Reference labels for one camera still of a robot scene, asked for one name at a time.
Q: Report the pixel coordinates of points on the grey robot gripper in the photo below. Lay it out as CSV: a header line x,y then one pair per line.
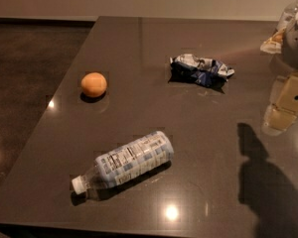
x,y
296,47

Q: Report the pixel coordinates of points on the blue label plastic bottle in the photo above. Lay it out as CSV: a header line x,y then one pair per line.
x,y
126,163

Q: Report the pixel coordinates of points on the crumpled yellow white wrapper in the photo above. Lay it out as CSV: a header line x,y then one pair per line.
x,y
273,44

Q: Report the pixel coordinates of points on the crumpled blue white bag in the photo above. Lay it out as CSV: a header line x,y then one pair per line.
x,y
200,71

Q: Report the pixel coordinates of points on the orange round fruit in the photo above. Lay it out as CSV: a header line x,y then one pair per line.
x,y
93,84

